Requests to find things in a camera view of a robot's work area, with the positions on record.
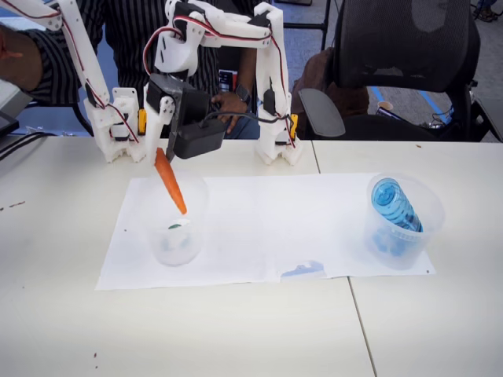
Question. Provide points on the white 3D-printed leader arm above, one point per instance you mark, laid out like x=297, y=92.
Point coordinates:
x=90, y=78

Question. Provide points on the black webcam with clip mount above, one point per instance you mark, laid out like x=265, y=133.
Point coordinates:
x=196, y=137

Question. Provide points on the brown bag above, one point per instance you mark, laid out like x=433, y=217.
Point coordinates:
x=318, y=70

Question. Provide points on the person's left hand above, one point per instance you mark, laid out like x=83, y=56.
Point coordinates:
x=232, y=103

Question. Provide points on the white 3D-printed follower robot arm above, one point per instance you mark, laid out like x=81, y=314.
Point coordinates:
x=271, y=78

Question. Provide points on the black mesh office chair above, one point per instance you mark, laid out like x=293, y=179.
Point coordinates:
x=408, y=43

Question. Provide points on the black wristwatch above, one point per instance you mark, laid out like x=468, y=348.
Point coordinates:
x=243, y=94

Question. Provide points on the blue plastic bottle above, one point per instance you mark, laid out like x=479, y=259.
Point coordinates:
x=395, y=206

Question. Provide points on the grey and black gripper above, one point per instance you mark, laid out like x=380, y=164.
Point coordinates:
x=168, y=107

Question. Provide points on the paper cup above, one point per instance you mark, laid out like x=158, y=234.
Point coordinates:
x=385, y=105

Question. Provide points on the person's torso striped shirt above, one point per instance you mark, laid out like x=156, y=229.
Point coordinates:
x=129, y=47

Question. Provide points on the yellow table clamp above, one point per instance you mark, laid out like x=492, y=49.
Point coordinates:
x=142, y=121
x=294, y=125

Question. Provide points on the clear empty plastic cup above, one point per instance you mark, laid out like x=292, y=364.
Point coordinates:
x=173, y=243

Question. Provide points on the red wrist thread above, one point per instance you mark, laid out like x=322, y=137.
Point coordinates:
x=9, y=53

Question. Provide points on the person's right forearm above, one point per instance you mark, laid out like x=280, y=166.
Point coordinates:
x=19, y=74

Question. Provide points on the white paper sheet blue smudge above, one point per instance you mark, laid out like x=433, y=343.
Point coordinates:
x=322, y=220

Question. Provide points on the black card with red print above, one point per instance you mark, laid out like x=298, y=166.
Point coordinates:
x=226, y=80

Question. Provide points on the orange carrot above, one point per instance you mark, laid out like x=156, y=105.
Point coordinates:
x=171, y=180

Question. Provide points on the black metal stand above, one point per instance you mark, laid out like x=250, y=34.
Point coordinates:
x=306, y=25

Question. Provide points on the small green item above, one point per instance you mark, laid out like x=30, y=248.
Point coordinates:
x=175, y=225

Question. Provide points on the translucent plastic container with blue bottle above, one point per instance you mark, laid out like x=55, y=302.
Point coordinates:
x=428, y=220

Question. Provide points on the person's left forearm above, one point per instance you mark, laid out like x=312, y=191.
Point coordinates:
x=247, y=68

